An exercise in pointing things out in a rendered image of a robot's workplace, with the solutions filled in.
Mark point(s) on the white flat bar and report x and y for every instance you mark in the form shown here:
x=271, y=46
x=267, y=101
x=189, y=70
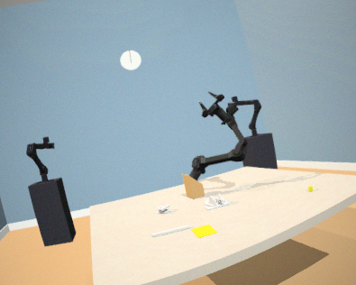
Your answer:
x=171, y=230

